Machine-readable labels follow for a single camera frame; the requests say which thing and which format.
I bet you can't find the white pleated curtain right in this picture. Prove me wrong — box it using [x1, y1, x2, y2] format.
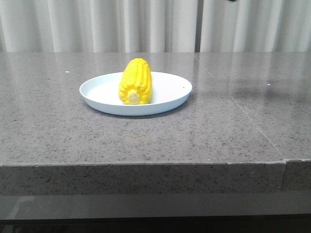
[195, 0, 311, 52]

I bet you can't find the white pleated curtain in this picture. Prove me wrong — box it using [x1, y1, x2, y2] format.
[0, 0, 203, 52]
[195, 0, 311, 52]

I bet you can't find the white pleated curtain left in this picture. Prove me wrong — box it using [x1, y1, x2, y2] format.
[0, 0, 203, 52]

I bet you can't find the yellow corn cob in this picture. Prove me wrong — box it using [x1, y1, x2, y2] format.
[118, 58, 153, 105]

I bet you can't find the light blue round plate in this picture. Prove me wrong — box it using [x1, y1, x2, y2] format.
[79, 72, 192, 116]

